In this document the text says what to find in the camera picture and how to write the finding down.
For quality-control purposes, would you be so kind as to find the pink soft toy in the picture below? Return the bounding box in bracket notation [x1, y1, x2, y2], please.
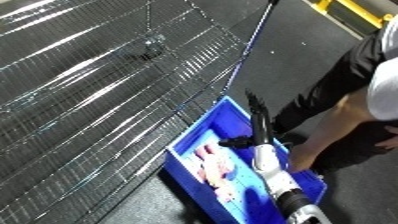
[191, 143, 240, 203]

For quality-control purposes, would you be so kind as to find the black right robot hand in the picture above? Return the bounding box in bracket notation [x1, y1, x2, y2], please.
[216, 89, 278, 150]

